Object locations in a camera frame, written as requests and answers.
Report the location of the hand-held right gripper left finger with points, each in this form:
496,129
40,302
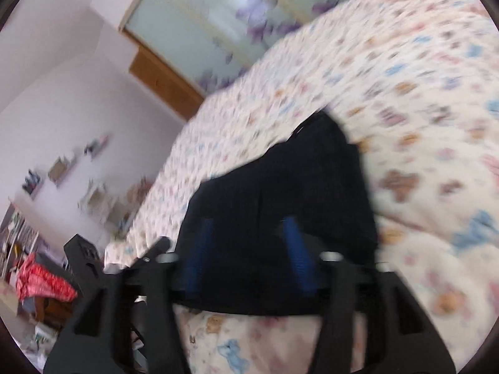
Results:
197,257

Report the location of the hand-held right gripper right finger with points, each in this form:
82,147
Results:
298,257

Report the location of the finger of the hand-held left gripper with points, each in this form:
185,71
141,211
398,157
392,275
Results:
85,261
154,251

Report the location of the black pants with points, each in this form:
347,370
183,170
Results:
280,187

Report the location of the red patterned cloth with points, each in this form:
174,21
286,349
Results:
43,280

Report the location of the white rack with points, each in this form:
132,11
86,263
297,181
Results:
103,202

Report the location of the cluttered bookshelf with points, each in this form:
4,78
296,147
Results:
15,241

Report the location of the brown wooden door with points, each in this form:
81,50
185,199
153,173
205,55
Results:
163,81

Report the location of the bear printed fleece blanket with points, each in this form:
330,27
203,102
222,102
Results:
409,105

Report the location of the floral glass sliding wardrobe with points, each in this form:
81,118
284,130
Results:
218,19

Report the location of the white wall shelf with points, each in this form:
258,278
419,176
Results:
97,145
60,169
32,183

